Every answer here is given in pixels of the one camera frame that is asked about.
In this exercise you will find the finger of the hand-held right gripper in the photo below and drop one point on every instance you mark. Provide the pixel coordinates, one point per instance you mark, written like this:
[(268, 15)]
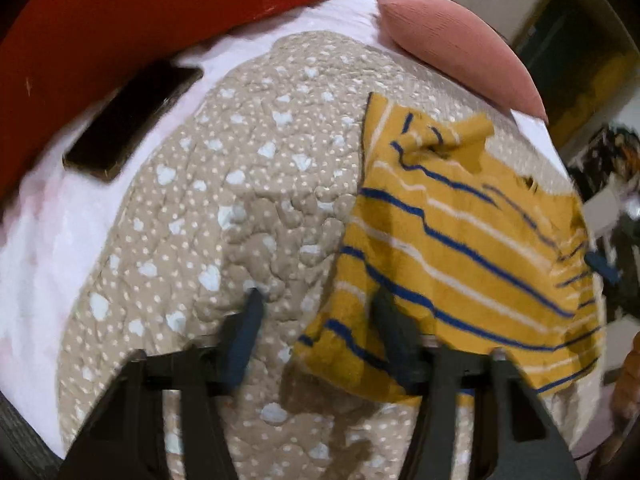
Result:
[(602, 266)]

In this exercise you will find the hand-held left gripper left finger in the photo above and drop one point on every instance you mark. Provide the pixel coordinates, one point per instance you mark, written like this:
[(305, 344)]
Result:
[(246, 332)]

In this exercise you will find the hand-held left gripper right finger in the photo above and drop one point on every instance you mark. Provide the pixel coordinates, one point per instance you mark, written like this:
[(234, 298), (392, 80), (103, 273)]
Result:
[(395, 335)]

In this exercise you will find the yellow striped small shirt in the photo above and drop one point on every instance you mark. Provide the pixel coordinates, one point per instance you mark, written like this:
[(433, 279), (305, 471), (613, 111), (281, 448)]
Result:
[(450, 260)]

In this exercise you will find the person's right hand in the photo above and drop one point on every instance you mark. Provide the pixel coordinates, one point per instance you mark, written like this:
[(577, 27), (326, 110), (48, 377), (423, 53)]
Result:
[(627, 385)]

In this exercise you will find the beige dotted quilted mat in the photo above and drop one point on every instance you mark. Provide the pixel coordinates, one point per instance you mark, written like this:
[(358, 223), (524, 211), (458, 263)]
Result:
[(260, 220)]

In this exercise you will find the white bed sheet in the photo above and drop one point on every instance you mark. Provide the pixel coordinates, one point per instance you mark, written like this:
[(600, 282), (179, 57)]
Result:
[(60, 240)]

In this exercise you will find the black smartphone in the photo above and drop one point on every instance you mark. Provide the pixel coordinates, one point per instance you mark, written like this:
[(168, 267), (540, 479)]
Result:
[(131, 119)]

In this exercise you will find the pink pillow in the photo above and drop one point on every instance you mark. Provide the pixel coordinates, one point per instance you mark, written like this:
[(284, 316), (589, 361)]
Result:
[(462, 55)]

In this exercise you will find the red pillow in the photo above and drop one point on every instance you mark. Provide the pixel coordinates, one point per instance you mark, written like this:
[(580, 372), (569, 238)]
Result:
[(115, 25)]

